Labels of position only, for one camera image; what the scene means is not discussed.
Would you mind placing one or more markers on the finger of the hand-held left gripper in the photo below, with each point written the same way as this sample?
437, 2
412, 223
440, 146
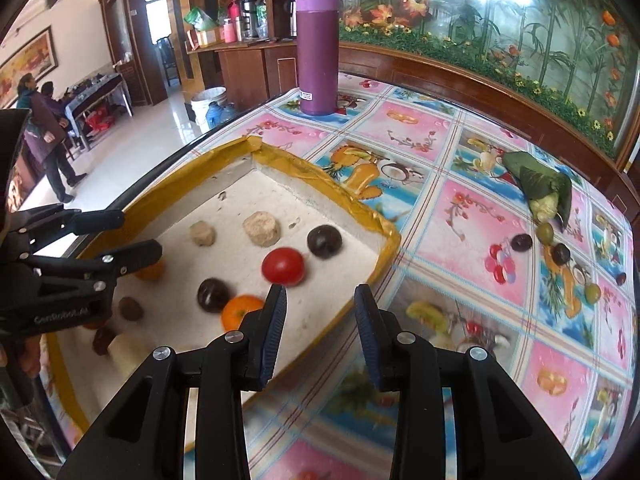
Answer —
135, 255
75, 221

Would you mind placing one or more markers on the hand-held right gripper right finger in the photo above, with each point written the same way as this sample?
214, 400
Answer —
367, 340

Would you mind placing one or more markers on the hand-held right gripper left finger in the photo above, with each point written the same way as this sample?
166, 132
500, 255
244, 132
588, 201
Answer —
272, 330

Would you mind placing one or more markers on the orange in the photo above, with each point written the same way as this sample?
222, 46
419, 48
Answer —
150, 272
237, 312

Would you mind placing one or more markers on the small brown fruit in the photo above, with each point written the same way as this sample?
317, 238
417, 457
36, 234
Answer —
131, 308

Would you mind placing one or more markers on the large dark plum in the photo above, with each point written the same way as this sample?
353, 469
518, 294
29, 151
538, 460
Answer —
324, 241

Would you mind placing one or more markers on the white foam tray yellow tape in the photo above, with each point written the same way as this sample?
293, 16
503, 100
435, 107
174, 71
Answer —
240, 195

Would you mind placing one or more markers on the person's left hand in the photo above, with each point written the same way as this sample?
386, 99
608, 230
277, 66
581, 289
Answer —
25, 357

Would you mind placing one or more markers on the dark red fruit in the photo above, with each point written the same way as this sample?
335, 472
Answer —
103, 340

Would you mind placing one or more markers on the red tomato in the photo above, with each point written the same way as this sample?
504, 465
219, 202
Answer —
283, 266

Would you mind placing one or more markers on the dining table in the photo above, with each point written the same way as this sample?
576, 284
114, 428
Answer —
100, 95

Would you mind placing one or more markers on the blue water jug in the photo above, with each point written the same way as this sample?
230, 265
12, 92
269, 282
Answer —
222, 114

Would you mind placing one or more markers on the white bucket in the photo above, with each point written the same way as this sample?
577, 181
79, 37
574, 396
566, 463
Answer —
207, 105

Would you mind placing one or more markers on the wooden sideboard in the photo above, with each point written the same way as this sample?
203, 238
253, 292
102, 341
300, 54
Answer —
250, 70

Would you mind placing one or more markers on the leaf wrapped custard apple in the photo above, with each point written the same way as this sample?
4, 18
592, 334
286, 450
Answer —
542, 185

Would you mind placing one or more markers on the green bag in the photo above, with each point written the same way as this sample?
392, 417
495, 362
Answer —
200, 19

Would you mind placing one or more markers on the pink bottle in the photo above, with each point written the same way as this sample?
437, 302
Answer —
229, 30

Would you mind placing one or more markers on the small dark red plum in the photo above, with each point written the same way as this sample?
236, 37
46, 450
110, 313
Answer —
621, 279

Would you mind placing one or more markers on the purple thermos bottle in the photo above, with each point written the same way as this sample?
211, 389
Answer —
316, 50

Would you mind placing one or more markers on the steel thermos flask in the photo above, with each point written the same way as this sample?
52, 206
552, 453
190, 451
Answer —
291, 17

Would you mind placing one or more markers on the glass cabinet with artificial flowers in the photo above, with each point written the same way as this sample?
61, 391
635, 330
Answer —
475, 20

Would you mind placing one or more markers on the wall painting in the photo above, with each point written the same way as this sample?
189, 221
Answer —
30, 62

